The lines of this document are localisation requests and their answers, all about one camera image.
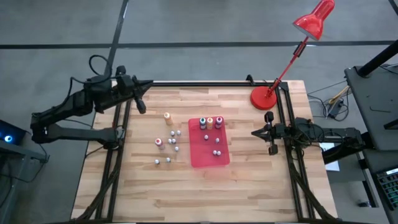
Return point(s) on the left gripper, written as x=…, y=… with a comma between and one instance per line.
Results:
x=140, y=104

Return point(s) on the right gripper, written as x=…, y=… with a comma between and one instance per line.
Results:
x=270, y=136

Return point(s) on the large orange-yellow food colouring bottle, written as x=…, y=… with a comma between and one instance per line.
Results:
x=210, y=121
x=167, y=117

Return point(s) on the large orange-red food colouring bottle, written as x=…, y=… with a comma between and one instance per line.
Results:
x=159, y=142

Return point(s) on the large green food colouring bottle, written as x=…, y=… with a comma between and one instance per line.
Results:
x=202, y=121

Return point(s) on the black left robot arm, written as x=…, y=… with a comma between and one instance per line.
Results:
x=77, y=102

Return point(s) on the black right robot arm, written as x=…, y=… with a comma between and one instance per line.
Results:
x=335, y=133

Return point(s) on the pink translucent plastic bin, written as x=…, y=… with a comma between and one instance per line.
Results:
x=199, y=149

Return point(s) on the white paper sheet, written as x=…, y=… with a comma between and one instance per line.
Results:
x=327, y=147

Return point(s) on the dark power strip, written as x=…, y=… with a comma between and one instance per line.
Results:
x=335, y=109

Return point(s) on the black slanted beam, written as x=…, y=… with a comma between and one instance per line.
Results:
x=348, y=148

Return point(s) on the dark grey desk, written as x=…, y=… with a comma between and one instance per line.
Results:
x=373, y=93

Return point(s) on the grey keyboard tray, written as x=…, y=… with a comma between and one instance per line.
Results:
x=377, y=161

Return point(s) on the red desk lamp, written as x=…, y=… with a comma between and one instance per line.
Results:
x=312, y=23

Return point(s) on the small black device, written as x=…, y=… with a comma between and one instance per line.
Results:
x=363, y=204

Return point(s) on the grey metal stand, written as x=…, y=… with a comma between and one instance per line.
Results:
x=31, y=154

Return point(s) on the black computer with blue light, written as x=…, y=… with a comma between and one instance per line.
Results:
x=17, y=132

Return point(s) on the backlit keyboard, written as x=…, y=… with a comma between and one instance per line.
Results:
x=390, y=186

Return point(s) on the black round pole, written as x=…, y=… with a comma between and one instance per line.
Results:
x=379, y=59

